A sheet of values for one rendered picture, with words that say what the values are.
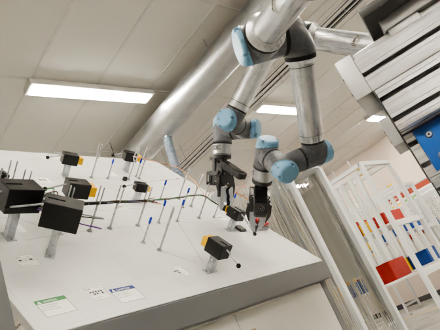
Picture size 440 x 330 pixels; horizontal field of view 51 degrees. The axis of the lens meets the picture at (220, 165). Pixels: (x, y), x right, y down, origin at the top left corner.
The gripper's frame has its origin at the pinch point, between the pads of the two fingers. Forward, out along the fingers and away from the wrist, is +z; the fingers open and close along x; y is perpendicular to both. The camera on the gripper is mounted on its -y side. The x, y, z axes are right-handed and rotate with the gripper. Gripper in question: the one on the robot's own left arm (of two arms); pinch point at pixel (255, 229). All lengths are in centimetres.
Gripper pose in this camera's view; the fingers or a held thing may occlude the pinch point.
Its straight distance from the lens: 167.7
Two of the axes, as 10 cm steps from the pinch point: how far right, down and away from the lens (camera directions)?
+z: -0.8, 8.9, 4.5
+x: -10.0, -0.9, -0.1
